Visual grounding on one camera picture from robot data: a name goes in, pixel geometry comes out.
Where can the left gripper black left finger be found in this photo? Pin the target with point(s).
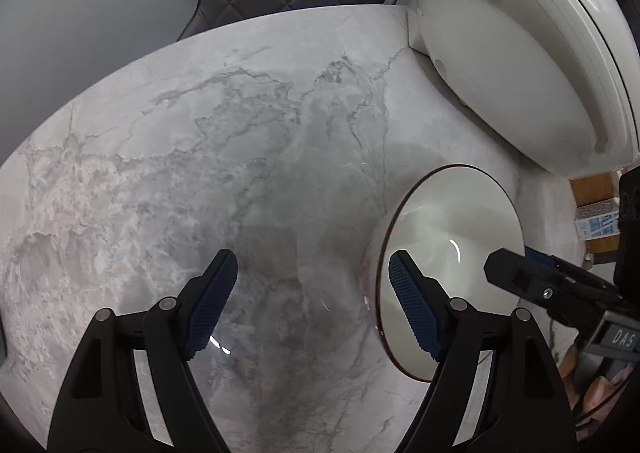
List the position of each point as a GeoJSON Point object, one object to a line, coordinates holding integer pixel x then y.
{"type": "Point", "coordinates": [206, 297]}

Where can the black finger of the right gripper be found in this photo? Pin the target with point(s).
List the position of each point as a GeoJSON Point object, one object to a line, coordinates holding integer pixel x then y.
{"type": "Point", "coordinates": [571, 295]}

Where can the cream bowl red flowers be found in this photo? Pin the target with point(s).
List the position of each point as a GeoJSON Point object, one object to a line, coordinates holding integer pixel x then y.
{"type": "Point", "coordinates": [449, 221]}

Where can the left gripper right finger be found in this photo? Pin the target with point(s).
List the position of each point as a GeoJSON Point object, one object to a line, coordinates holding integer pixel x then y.
{"type": "Point", "coordinates": [419, 298]}

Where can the blue white small box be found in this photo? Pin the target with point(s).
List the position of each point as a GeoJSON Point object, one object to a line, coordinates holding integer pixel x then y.
{"type": "Point", "coordinates": [598, 220]}

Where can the person's right hand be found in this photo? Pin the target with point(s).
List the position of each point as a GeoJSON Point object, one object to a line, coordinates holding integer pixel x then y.
{"type": "Point", "coordinates": [599, 390]}

